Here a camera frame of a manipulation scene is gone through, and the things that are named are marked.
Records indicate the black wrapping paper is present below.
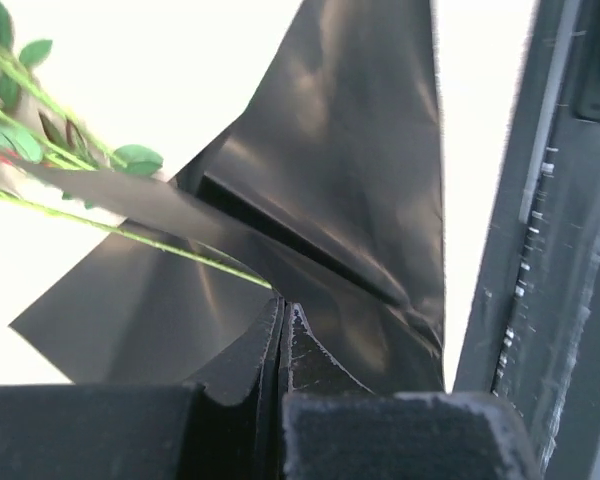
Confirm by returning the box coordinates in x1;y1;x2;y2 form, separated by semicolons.
8;0;447;394

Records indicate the pink artificial flower bouquet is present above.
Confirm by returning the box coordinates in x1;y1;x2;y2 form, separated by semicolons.
0;1;270;288

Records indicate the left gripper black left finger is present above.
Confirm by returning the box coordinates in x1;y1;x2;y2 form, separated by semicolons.
0;298;284;479

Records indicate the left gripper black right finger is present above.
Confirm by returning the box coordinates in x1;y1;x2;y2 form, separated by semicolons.
280;304;538;479

